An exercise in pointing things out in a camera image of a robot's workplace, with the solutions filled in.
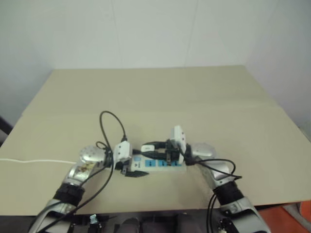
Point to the white charger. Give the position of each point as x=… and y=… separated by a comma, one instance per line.
x=147, y=147

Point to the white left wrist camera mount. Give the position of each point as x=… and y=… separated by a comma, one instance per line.
x=122, y=151

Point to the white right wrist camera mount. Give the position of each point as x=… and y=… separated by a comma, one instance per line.
x=178, y=136

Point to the dark rounded shape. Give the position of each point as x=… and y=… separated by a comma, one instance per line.
x=130, y=226

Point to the white power strip blue sockets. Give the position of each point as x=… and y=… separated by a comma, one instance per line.
x=155, y=164

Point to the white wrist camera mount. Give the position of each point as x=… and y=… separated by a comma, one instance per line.
x=178, y=136
x=122, y=151

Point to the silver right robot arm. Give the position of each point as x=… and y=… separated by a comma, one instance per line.
x=219, y=171

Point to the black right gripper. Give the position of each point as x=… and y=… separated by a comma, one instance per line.
x=171, y=153

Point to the orange object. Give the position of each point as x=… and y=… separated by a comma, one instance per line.
x=297, y=216

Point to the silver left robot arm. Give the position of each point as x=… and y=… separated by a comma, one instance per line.
x=82, y=167

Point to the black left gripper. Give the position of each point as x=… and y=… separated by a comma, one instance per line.
x=118, y=166

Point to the small silver clip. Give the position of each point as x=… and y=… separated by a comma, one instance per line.
x=93, y=219

